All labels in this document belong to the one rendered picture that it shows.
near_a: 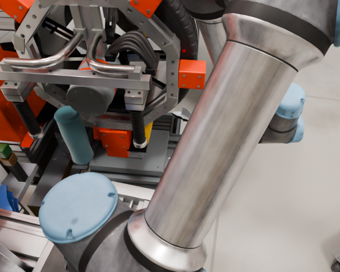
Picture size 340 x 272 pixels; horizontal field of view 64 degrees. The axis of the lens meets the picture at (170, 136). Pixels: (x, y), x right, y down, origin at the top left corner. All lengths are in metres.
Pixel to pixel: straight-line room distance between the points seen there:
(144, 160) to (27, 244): 0.84
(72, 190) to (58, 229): 0.06
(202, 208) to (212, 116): 0.11
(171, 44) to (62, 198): 0.58
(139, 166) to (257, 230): 0.71
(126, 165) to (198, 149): 1.19
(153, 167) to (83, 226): 1.08
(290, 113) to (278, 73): 0.36
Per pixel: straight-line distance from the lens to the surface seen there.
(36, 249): 0.79
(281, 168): 1.85
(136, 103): 0.73
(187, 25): 0.94
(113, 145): 1.23
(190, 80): 0.93
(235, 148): 0.30
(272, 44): 0.29
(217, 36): 0.48
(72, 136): 1.06
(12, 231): 0.83
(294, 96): 0.64
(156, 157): 1.49
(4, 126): 1.28
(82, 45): 1.07
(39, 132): 0.96
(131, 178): 1.51
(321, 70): 2.82
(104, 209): 0.40
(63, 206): 0.43
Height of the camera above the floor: 1.40
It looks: 48 degrees down
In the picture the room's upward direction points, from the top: straight up
